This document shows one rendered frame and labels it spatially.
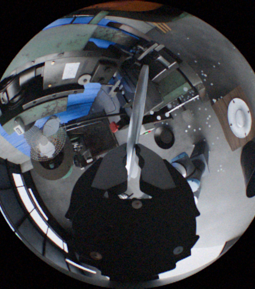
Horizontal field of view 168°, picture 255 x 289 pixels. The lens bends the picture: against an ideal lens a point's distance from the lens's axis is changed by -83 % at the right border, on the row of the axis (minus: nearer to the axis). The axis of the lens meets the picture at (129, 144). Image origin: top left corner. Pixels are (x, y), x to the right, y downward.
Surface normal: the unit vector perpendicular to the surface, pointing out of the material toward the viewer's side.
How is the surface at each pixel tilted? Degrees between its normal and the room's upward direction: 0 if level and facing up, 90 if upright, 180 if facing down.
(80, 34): 90
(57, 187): 90
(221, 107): 0
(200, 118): 0
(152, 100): 0
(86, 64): 90
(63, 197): 90
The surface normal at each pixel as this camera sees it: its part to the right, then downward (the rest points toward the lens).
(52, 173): 0.58, -0.25
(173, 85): -0.70, 0.31
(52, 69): 0.42, 0.91
